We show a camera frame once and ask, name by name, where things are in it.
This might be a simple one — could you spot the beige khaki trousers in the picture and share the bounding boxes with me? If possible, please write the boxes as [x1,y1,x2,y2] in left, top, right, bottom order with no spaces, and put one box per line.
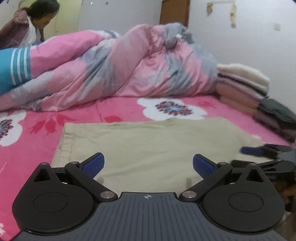
[52,118,266,194]

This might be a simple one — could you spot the stack of folded clothes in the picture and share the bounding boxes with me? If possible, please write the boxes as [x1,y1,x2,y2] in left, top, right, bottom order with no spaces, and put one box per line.
[215,64,295,144]

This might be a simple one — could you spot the pink floral fleece bedsheet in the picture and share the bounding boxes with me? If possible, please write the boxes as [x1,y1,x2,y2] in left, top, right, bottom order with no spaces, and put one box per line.
[1,96,287,240]

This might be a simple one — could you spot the pink grey floral duvet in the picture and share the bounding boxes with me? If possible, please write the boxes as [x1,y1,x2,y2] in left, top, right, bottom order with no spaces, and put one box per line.
[1,23,218,111]

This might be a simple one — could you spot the blue pink striped pillow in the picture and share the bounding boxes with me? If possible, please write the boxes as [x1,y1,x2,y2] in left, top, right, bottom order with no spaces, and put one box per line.
[1,30,114,94]

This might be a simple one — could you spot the child in maroon jacket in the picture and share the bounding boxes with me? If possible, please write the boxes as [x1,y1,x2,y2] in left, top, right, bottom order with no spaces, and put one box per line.
[1,0,60,50]

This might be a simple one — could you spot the brown wooden door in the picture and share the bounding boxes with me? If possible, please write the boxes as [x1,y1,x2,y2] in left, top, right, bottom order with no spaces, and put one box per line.
[159,0,190,27]

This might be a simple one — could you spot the white wall socket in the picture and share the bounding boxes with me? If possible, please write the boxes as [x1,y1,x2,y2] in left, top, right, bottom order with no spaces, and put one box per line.
[274,23,281,31]

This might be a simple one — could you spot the peeling yellow wall tape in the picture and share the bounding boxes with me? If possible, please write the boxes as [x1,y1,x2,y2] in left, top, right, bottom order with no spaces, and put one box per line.
[206,0,238,29]

